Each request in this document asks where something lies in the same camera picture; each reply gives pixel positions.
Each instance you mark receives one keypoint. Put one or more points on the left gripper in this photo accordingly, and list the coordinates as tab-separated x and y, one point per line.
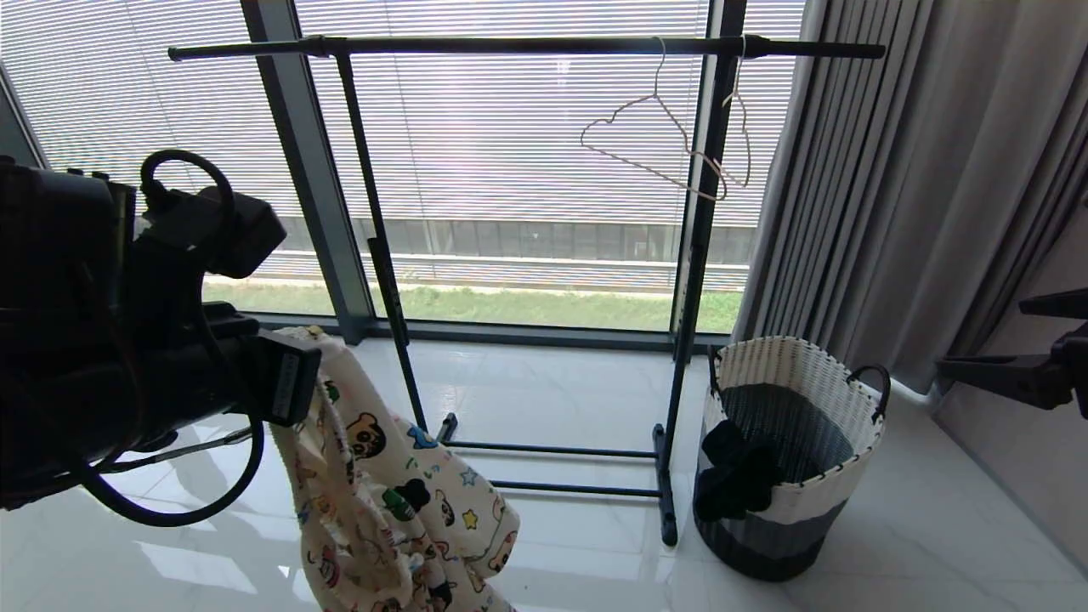
153	382

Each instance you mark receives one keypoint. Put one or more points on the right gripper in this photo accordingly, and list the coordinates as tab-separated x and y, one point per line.
1078	365

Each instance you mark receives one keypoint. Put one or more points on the cream printed garment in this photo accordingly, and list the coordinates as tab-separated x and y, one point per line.
399	476

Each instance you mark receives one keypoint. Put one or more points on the pink clothes hanger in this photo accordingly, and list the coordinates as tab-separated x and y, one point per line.
748	161
656	96

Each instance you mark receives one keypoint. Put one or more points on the white laundry basket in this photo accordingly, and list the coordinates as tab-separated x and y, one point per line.
816	501

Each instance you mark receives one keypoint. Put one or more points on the black clothes rack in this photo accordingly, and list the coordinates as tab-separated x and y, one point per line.
510	46

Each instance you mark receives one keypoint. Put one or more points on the beige curtain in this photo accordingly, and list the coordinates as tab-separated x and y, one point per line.
892	170

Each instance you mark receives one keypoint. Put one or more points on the window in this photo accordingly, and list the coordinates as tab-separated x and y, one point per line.
306	170

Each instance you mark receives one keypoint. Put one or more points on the black garment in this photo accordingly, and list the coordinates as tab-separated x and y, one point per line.
735	476

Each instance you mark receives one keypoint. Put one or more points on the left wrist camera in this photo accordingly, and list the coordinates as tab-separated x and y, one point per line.
246	234

